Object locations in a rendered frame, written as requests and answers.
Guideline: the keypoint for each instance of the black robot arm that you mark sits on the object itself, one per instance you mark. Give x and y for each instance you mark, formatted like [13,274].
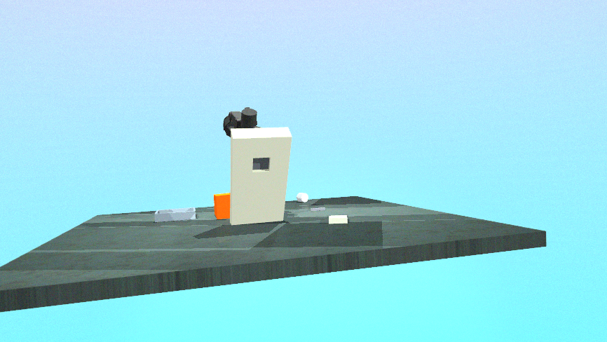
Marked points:
[247,118]

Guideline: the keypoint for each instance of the white rectangular block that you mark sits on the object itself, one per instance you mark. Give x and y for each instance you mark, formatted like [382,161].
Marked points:
[340,219]

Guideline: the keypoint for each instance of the white cylinder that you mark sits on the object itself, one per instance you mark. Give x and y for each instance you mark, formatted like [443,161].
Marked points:
[302,197]

